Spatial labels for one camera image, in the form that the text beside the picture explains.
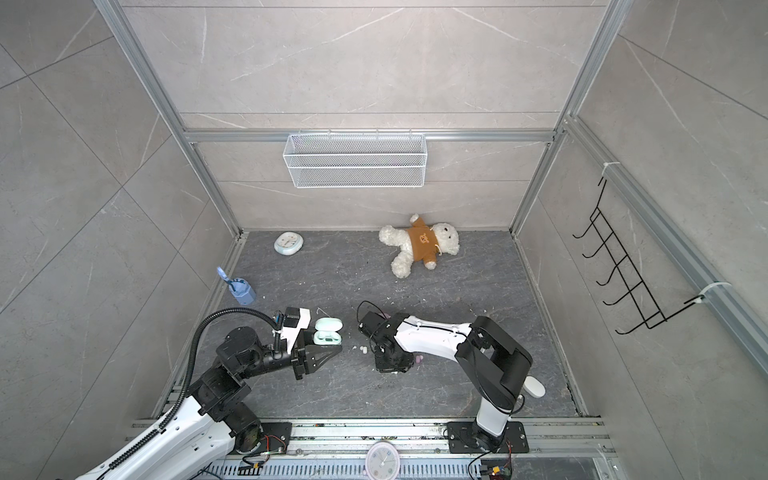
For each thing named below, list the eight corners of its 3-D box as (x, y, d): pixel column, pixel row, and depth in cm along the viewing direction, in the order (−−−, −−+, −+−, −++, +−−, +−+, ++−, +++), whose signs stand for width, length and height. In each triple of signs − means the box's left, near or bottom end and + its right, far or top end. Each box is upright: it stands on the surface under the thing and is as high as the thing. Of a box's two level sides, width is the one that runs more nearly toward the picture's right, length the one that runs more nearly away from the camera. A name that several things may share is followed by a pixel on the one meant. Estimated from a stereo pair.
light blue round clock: (273, 254, 114) (271, 249, 112) (279, 236, 120) (278, 231, 118) (300, 254, 114) (298, 250, 112) (305, 236, 120) (303, 231, 118)
